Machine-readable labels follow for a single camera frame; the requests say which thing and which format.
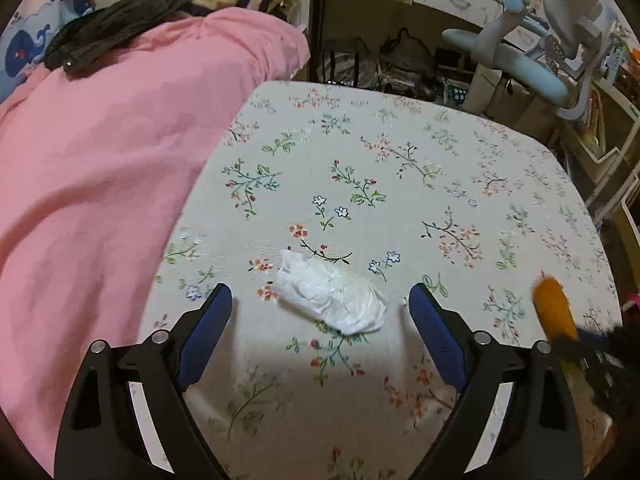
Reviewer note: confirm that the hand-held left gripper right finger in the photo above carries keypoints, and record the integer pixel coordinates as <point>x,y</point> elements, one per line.
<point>440,337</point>

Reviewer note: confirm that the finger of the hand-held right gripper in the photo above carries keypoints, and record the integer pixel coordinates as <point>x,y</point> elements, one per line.
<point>600,370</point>

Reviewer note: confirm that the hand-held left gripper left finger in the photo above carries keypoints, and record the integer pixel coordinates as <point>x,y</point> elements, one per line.
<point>207,332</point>

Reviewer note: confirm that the orange fuzzy object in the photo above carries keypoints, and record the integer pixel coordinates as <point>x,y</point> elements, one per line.
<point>552,310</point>

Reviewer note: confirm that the white tissue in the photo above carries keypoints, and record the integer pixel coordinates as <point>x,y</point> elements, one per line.
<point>330,296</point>

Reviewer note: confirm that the pink bag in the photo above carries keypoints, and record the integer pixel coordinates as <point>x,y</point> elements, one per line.
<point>631,302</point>

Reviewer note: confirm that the floral tablecloth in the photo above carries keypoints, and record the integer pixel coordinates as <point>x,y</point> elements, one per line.
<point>375,160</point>

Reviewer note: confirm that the pink blanket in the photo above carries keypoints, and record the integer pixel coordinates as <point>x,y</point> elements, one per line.
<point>100,170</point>

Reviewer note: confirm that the white book cart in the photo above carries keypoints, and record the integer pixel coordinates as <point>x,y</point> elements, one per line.
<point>600,125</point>

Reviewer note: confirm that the pile of newspapers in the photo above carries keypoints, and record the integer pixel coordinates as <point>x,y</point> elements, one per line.
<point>407,60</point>

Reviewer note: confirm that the blue grey desk chair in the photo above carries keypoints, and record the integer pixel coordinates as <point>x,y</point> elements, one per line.
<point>540,67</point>

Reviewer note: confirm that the black jacket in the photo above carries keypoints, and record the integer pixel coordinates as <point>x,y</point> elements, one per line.
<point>100,30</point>

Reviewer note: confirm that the whale print cloth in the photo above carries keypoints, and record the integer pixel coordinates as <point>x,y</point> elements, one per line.
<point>25,45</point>

